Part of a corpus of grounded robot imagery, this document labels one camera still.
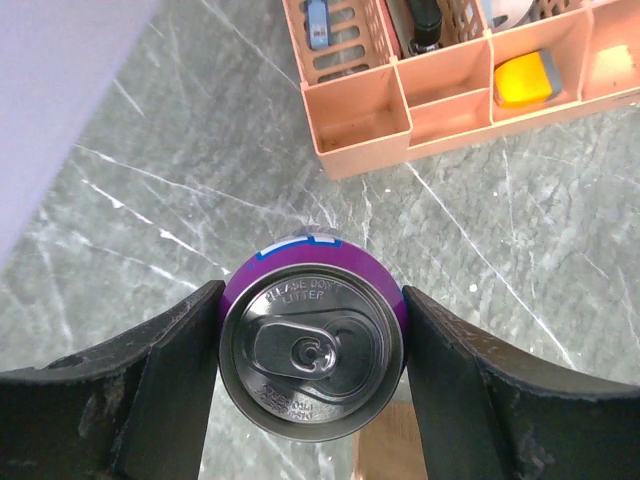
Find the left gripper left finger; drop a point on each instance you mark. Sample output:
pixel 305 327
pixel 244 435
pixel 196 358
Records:
pixel 133 407

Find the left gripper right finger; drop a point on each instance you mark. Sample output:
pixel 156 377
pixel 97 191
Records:
pixel 489 410

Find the purple Fanta can back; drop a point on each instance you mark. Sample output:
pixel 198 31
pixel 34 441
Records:
pixel 313 336

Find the orange plastic desk organizer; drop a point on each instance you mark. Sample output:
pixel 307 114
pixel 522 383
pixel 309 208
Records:
pixel 370 104

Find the yellow eraser block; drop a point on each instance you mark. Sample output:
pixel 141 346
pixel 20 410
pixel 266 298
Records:
pixel 528 79

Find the blue toy car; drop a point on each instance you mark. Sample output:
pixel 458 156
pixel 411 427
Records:
pixel 317 24

